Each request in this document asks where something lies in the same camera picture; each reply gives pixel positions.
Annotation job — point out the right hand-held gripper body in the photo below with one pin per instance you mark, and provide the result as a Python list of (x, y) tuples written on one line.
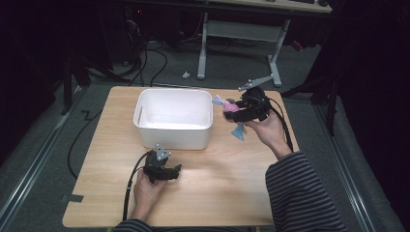
[(256, 103)]

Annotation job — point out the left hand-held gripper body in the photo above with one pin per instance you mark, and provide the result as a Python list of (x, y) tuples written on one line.
[(156, 169)]

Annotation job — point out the white plastic bin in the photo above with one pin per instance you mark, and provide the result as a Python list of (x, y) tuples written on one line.
[(174, 117)]

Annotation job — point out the person's left hand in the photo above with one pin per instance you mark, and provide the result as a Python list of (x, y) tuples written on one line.
[(146, 193)]

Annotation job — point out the person's right hand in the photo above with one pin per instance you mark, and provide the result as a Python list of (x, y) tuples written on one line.
[(270, 132)]

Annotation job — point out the small white floor scrap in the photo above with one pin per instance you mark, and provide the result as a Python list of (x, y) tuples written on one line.
[(186, 75)]

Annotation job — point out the small red object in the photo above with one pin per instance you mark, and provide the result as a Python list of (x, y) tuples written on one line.
[(297, 45)]

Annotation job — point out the desk with white legs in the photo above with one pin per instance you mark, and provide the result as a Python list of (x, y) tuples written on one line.
[(240, 30)]

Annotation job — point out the black stand leg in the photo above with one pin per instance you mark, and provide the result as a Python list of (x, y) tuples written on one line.
[(330, 106), (67, 87)]

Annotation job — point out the grey tape piece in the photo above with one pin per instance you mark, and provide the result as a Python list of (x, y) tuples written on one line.
[(72, 197)]

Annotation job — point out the grey floor rail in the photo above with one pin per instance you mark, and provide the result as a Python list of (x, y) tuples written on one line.
[(32, 161), (345, 167)]

